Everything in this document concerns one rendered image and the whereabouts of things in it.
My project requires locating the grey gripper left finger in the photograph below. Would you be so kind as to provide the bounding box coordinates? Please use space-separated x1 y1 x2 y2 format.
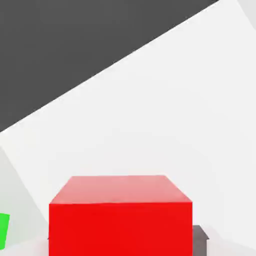
0 235 50 256

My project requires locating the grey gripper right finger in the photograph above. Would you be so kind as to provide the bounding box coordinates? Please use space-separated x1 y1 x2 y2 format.
192 224 256 256

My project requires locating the small green cube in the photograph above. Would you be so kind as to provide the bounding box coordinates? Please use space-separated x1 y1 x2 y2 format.
0 213 11 251

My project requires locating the small red cube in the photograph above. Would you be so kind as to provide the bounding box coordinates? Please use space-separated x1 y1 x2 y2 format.
48 175 194 256

